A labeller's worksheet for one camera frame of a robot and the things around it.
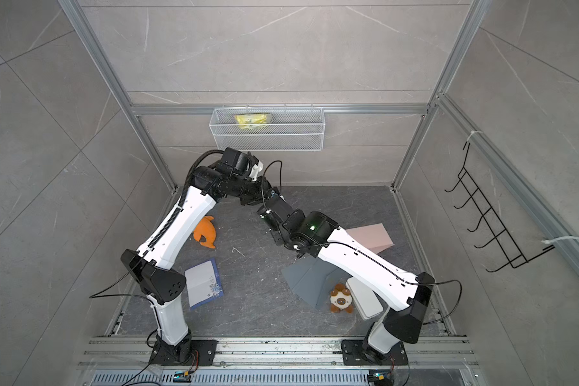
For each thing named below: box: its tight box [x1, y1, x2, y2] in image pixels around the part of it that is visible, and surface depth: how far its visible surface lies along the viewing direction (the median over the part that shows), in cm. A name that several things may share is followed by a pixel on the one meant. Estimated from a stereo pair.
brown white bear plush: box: [329, 283, 354, 314], surface depth 83 cm
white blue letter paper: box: [184, 258, 224, 309], surface depth 90 cm
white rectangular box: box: [345, 276, 384, 321], surface depth 81 cm
